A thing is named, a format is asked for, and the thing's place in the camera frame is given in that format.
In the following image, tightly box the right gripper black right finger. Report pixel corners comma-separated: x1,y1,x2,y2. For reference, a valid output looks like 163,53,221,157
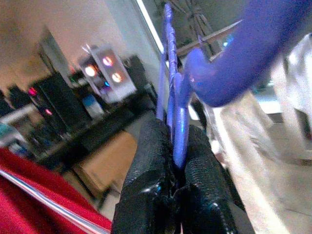
175,125,246,234

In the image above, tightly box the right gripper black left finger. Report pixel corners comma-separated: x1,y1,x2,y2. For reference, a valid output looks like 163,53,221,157
111,118,182,234

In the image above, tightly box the purple plastic hanger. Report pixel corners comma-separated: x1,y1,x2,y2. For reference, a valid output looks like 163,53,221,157
156,0,312,169

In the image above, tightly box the brown cardboard box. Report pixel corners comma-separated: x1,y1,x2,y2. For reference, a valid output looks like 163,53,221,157
73,131,138,193

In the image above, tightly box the black desk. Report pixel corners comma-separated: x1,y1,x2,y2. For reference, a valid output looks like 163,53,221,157
36,107,156,210

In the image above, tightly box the crumpled white garment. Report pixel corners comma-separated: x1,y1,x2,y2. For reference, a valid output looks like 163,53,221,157
195,33,312,234

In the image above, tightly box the white blue container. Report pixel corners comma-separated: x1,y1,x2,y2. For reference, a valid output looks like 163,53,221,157
81,94,105,120

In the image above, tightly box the silver metal rod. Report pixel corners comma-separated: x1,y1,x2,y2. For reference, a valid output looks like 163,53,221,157
0,168,110,234

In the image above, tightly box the white computer tower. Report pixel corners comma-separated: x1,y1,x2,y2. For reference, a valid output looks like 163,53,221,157
78,43,137,103

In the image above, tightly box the black computer tower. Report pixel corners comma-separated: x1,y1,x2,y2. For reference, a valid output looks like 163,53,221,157
30,73,92,137

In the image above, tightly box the red garment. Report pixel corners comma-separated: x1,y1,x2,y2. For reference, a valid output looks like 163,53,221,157
0,147,113,234

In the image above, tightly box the chrome rack rail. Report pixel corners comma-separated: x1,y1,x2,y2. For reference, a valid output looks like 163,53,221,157
176,19,244,61

